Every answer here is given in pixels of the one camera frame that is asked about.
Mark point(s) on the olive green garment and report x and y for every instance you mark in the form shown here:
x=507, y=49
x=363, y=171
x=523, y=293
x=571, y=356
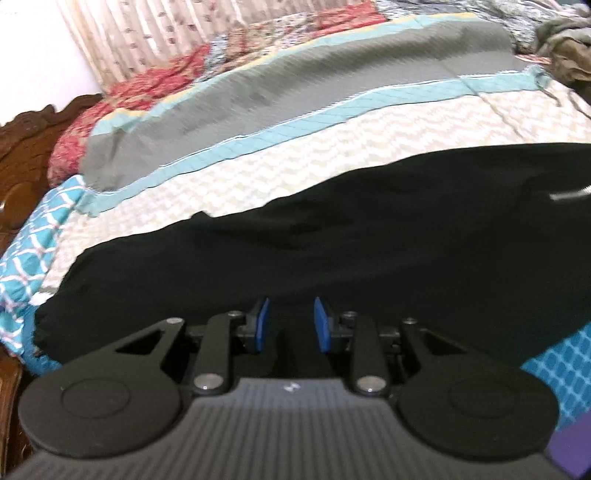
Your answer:
x=568, y=50

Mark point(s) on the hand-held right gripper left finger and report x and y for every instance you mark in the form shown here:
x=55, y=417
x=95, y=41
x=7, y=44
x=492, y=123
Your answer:
x=263, y=323

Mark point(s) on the red floral patchwork quilt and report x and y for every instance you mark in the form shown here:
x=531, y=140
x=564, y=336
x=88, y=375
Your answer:
x=152, y=83

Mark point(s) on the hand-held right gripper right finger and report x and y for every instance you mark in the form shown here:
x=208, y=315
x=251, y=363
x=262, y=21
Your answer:
x=322, y=327

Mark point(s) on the carved wooden headboard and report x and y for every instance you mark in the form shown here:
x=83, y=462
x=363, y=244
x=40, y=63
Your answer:
x=23, y=152

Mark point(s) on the purple object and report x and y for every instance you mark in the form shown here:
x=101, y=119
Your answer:
x=572, y=450

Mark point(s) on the patterned teal grey bedsheet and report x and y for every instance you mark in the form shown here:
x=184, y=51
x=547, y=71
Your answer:
x=300, y=152

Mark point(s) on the black pants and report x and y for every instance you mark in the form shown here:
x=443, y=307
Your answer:
x=346, y=254

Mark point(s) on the grey floral blanket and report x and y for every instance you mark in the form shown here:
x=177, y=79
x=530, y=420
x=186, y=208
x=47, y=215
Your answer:
x=461, y=14

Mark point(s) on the beige patterned curtain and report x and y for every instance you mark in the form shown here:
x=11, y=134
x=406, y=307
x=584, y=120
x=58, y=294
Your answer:
x=138, y=37

